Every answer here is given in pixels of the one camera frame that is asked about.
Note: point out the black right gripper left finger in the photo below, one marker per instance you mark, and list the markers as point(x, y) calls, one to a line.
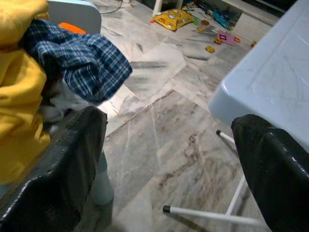
point(60, 169)

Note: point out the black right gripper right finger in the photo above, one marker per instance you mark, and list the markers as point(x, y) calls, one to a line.
point(277, 181)

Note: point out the yellow t-shirt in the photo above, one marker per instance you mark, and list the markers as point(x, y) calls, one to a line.
point(19, 96)

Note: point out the white cloth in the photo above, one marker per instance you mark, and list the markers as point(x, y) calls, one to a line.
point(65, 101)

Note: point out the blue plaid garment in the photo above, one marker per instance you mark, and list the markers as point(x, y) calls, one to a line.
point(84, 65)

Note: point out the light blue plastic table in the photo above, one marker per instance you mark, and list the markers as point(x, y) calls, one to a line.
point(270, 72)

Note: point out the orange cloth item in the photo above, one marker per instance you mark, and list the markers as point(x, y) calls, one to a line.
point(72, 27)

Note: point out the small yellow toy block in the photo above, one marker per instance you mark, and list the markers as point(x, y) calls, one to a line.
point(217, 41)
point(209, 49)

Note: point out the pink square toy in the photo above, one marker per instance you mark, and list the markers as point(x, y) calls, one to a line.
point(227, 38)

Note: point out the yellow printed toy cushion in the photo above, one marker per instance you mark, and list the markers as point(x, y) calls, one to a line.
point(172, 19)

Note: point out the small white side table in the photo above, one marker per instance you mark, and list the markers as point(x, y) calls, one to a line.
point(157, 6)

